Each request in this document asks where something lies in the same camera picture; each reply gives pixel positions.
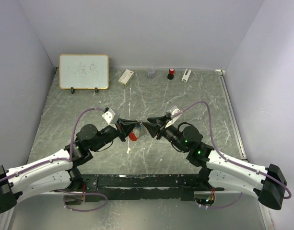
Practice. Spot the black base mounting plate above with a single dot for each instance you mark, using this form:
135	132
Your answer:
146	186

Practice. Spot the black whiteboard stand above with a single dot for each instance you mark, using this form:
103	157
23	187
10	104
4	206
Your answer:
73	90

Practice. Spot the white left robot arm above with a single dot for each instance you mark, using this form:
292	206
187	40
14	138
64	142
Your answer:
59	171

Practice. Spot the white cardboard box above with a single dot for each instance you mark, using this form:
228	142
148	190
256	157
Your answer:
126	77

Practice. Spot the clear jar of paperclips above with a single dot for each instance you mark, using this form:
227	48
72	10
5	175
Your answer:
151	72

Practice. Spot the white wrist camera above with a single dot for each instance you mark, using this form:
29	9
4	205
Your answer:
173	115
110	116

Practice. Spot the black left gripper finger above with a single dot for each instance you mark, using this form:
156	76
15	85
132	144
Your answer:
128	123
128	133

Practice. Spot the aluminium rail frame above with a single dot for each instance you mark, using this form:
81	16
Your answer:
268	223

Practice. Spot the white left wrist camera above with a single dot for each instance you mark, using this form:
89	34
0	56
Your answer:
110	116

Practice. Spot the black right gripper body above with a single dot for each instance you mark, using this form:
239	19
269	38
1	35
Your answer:
169	132

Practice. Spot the small whiteboard yellow frame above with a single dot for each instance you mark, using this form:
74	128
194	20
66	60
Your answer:
83	71

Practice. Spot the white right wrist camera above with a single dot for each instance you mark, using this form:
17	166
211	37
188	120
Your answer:
173	115

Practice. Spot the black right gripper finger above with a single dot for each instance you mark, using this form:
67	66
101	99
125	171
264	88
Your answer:
153	129
161	120

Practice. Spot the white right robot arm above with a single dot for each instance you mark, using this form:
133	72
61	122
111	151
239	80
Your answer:
266	183

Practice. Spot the red black stamp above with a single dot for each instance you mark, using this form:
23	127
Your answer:
170	75

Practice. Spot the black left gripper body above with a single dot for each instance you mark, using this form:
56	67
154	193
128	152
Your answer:
112	133

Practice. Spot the white stapler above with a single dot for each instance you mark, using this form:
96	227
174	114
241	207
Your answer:
186	75

